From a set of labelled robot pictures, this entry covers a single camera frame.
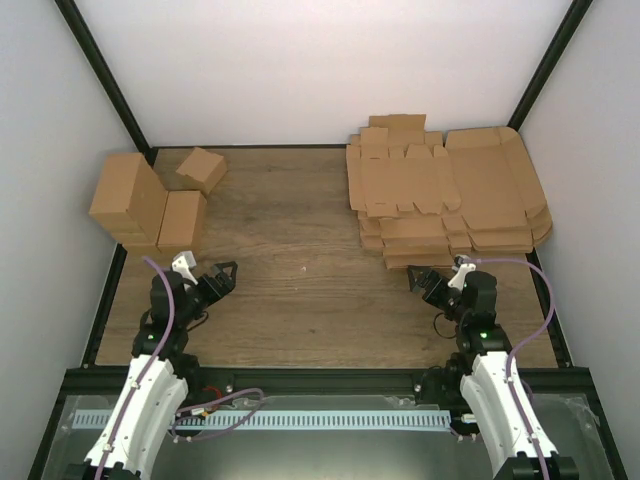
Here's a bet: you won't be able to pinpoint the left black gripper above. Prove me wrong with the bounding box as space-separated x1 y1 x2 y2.
180 263 240 326

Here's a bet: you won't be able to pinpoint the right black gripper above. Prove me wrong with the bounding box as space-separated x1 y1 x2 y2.
407 266 469 325

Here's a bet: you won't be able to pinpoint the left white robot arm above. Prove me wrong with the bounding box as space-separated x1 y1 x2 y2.
62 251 238 479

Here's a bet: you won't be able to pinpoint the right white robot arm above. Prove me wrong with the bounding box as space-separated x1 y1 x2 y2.
407 256 579 479

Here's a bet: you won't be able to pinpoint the small tilted cardboard box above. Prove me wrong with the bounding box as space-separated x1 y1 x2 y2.
176 147 228 197

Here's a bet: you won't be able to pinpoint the tall folded cardboard box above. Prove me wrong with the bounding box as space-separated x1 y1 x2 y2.
89 153 168 252

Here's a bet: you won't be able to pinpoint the stack of flat cardboard blanks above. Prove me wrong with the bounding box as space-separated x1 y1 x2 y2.
355 114 553 269

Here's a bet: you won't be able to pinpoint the clear plastic sheet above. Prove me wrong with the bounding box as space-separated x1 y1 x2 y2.
40 394 616 479

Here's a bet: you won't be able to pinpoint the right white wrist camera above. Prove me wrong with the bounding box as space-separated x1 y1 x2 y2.
447 255 476 291

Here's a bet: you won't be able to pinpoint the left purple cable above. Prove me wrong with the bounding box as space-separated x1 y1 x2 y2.
92 255 266 480

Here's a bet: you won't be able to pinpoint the purple cable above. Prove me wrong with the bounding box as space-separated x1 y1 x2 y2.
92 255 266 480
449 255 559 480

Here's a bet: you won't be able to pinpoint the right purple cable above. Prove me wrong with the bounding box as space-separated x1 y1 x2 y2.
449 255 559 480

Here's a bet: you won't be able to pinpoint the black aluminium frame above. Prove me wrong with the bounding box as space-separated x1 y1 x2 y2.
29 1 627 479

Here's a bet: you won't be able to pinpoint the light blue slotted cable duct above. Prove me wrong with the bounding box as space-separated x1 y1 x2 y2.
70 409 451 433

